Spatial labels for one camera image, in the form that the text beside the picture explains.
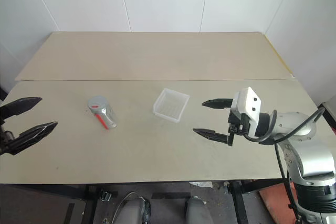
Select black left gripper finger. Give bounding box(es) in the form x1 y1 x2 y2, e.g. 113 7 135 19
0 97 43 121
0 121 59 156

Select clear plastic tray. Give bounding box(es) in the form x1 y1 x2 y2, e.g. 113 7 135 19
152 88 191 124

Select small metal bracket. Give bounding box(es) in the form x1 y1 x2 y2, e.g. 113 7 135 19
100 191 113 203

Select grey rounded shape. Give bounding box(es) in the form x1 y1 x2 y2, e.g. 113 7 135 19
115 191 152 224
184 195 214 224

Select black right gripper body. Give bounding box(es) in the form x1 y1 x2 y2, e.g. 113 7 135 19
227 108 250 137

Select black metal table frame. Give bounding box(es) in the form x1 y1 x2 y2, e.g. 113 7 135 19
0 179 297 224

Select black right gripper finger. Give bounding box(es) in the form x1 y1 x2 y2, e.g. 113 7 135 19
201 98 234 110
192 124 236 148

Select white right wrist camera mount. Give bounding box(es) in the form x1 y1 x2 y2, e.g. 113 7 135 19
231 87 263 140

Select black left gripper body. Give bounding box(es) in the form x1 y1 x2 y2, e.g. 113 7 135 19
0 119 14 147

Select orange red floor mat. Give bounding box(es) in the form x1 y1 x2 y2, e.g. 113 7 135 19
258 189 299 224

